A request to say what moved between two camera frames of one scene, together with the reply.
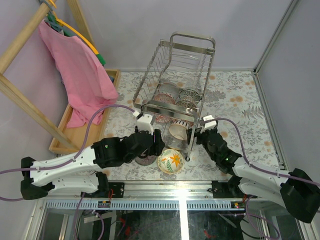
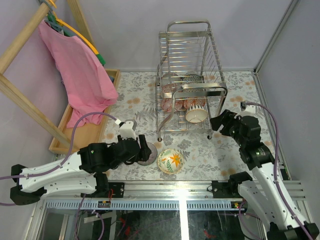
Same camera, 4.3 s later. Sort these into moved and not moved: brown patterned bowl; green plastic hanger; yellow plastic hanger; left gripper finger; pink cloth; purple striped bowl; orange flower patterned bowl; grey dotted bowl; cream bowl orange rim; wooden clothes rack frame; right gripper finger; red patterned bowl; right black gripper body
Moved: cream bowl orange rim; right black gripper body; right gripper finger; grey dotted bowl; left gripper finger; brown patterned bowl; red patterned bowl
Not moved: orange flower patterned bowl; wooden clothes rack frame; pink cloth; green plastic hanger; purple striped bowl; yellow plastic hanger
